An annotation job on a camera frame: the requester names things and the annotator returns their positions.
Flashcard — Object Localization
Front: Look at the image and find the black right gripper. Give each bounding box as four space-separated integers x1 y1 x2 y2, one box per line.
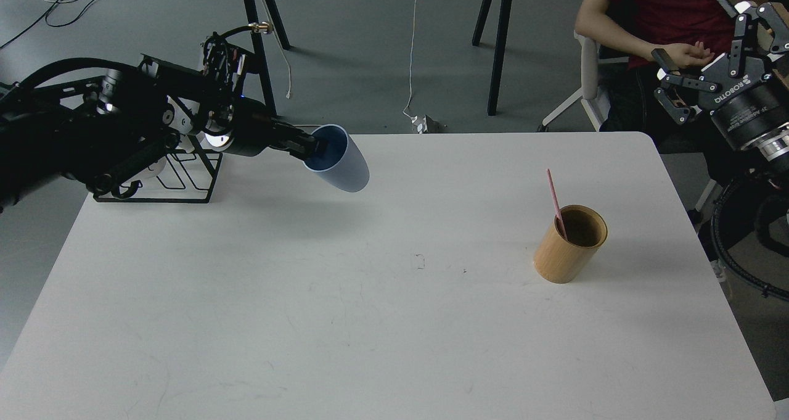
651 0 788 152

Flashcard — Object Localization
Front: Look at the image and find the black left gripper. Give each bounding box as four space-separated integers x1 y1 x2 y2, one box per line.
205 113 328 161

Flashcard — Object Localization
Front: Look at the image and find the light blue plastic cup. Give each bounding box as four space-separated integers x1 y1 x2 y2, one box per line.
303 124 370 192

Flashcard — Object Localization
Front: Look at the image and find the pink chopstick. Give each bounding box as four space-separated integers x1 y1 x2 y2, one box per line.
545 169 567 241

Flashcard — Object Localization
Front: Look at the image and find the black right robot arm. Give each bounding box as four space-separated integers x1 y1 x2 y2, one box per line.
652 0 788 301

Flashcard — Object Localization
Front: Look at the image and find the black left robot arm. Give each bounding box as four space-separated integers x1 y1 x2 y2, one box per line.
1 23 330 208

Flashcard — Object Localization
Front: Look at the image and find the bamboo chopstick holder cup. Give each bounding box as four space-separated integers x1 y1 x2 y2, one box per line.
533 205 608 283

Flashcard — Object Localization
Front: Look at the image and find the person's right hand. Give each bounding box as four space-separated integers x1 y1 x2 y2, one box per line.
643 41 715 68

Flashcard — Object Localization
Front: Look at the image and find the seated person in red shirt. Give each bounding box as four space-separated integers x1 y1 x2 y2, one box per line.
574 0 777 184

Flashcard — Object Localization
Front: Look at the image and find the white power adapter on floor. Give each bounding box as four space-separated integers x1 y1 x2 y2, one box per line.
411 115 446 135

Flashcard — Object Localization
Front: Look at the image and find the white office chair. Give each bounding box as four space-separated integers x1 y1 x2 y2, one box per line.
537 32 629 131

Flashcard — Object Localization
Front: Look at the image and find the white mug on rack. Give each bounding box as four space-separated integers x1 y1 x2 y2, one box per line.
135 156 166 181

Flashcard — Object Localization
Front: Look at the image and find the black table legs right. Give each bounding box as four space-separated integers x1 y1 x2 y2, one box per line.
471 0 513 117

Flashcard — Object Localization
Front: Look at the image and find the white hanging cable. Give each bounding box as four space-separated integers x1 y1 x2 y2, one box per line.
403 0 420 121

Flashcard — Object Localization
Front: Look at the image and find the black wire cup rack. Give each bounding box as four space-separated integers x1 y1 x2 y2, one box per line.
93 135 223 204

